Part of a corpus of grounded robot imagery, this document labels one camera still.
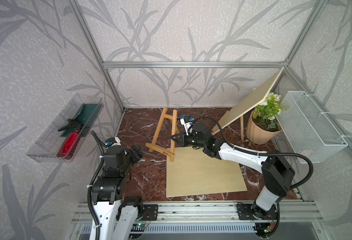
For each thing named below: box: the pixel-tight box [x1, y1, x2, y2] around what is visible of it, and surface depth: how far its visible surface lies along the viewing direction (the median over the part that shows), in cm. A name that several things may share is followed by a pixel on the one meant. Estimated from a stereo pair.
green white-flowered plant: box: [252, 92, 290, 129], surface depth 84 cm
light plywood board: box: [166, 147, 248, 198], surface depth 88 cm
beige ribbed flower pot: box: [246, 108, 282, 145], surface depth 93 cm
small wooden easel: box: [145, 107, 178, 162], surface depth 79 cm
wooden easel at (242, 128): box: [240, 115, 244, 141], surface depth 96 cm
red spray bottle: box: [56, 121, 84, 160], surface depth 60 cm
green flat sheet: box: [60, 103, 103, 138], surface depth 68 cm
